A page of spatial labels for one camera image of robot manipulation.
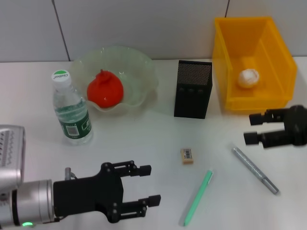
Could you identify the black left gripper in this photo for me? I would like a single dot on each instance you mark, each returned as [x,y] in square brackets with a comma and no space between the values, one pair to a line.
[88,194]

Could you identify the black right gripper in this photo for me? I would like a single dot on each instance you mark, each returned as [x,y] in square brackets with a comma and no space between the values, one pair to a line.
[298,124]

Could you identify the mint green pen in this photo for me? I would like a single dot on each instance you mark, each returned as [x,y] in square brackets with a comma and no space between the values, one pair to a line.
[195,203]

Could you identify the white paper ball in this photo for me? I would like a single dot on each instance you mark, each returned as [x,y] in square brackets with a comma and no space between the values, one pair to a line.
[248,78]

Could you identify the red orange toy fruit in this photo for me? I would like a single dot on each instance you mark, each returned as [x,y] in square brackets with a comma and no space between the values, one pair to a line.
[105,89]

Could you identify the clear green label water bottle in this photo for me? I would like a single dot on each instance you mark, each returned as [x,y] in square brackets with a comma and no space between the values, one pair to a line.
[72,112]

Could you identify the grey marker pen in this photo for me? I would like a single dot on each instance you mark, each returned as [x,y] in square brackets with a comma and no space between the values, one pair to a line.
[255,171]

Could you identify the beige eraser with barcode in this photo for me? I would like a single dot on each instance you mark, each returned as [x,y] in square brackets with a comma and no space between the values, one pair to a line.
[187,156]

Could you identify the black mesh pen holder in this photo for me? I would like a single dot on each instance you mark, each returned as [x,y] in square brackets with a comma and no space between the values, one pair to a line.
[192,95]

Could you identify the green glass fruit bowl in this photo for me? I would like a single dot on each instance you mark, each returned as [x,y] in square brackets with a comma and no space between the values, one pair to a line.
[139,72]

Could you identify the yellow plastic bin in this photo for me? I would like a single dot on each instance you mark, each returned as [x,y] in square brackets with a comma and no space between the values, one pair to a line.
[254,43]

